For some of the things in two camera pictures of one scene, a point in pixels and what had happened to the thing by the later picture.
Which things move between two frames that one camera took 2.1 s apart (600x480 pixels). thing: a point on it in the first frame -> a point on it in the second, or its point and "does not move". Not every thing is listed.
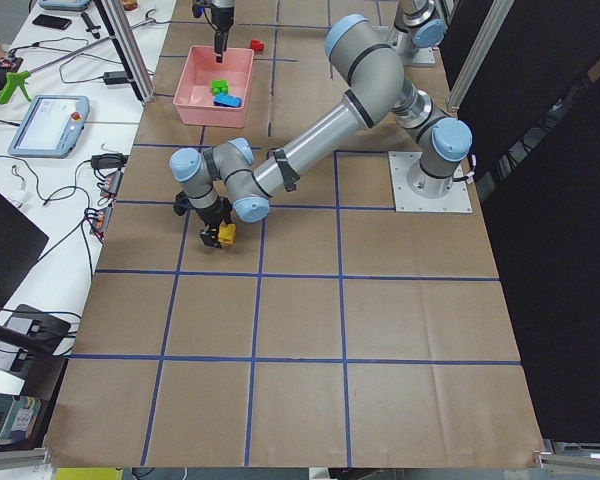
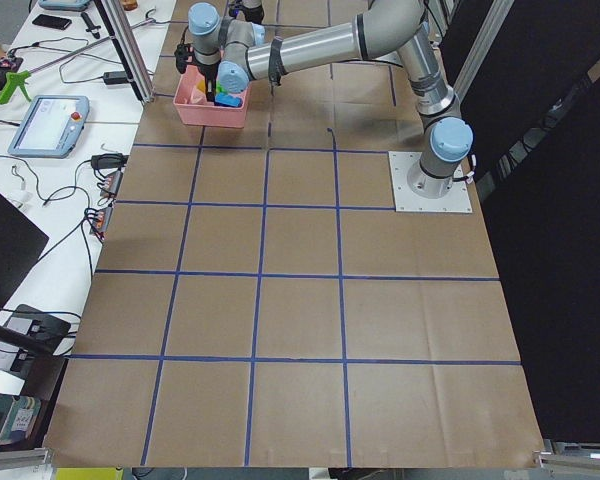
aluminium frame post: x=128 y=49 does not move
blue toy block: x=226 y=99 does not move
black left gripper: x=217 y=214 -> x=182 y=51
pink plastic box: x=194 y=99 does not move
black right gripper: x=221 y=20 -> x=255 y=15
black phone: x=52 y=22 does not move
